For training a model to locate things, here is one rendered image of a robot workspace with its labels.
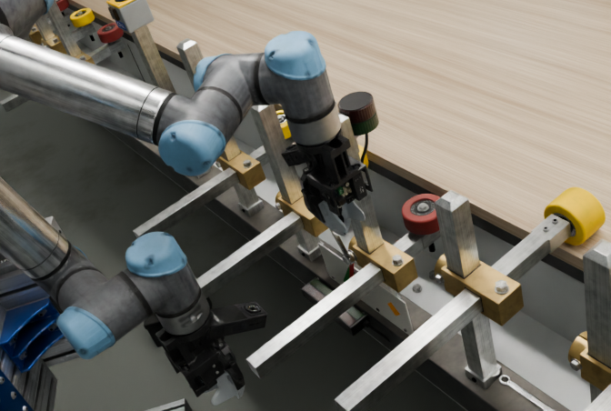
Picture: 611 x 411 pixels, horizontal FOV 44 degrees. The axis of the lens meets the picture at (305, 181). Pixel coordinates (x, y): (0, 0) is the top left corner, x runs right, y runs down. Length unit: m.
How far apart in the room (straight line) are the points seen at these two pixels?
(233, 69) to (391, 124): 0.64
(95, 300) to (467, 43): 1.15
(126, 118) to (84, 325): 0.28
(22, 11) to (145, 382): 1.62
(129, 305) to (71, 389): 1.67
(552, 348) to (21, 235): 0.96
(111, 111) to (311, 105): 0.27
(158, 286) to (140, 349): 1.63
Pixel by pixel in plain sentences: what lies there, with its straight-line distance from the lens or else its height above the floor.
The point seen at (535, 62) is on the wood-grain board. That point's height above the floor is 0.90.
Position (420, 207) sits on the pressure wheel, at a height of 0.91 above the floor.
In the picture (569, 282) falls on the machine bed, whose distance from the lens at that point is 1.39.
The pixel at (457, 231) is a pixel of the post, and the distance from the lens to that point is 1.09.
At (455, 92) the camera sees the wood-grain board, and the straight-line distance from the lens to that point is 1.69.
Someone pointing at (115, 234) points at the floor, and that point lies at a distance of 3.23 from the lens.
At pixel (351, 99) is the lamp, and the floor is 1.16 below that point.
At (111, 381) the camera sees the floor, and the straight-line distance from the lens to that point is 2.65.
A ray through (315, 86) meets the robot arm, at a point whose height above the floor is 1.30.
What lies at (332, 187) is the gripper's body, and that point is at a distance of 1.09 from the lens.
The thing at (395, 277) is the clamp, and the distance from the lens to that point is 1.33.
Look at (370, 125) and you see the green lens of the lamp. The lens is 1.23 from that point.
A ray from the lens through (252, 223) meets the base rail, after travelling 1.81.
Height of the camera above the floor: 1.80
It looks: 36 degrees down
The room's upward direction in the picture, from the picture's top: 19 degrees counter-clockwise
